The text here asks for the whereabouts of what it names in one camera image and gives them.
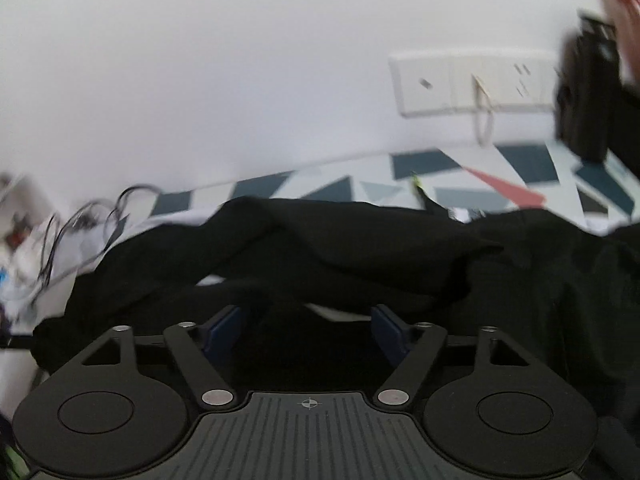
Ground black cables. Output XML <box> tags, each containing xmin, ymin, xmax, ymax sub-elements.
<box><xmin>27</xmin><ymin>184</ymin><xmax>168</xmax><ymax>308</ymax></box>

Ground black bag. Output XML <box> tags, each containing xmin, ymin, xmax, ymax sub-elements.
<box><xmin>552</xmin><ymin>9</ymin><xmax>640</xmax><ymax>166</ymax></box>

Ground white wall socket panel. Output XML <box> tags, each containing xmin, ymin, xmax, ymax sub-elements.
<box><xmin>389</xmin><ymin>50</ymin><xmax>565</xmax><ymax>119</ymax></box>

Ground white table with black skirt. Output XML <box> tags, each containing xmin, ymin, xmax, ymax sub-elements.
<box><xmin>0</xmin><ymin>141</ymin><xmax>640</xmax><ymax>376</ymax></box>

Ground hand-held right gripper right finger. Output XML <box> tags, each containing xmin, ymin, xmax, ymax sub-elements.
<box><xmin>371</xmin><ymin>304</ymin><xmax>537</xmax><ymax>413</ymax></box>

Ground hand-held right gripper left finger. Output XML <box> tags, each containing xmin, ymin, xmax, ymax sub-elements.
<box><xmin>80</xmin><ymin>304</ymin><xmax>245</xmax><ymax>413</ymax></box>

